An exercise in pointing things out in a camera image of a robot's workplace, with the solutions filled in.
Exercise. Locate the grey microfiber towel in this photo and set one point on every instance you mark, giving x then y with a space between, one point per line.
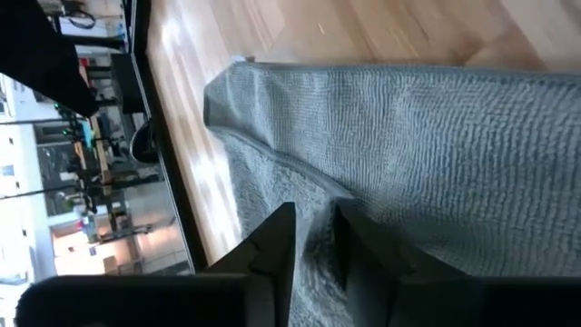
431 159

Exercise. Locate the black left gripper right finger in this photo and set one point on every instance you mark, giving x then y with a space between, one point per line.
377 263

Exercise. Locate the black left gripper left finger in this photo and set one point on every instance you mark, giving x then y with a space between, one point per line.
272 254

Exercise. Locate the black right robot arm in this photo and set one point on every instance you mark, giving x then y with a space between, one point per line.
36 45

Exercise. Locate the black frame hook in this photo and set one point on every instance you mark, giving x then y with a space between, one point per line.
132 145

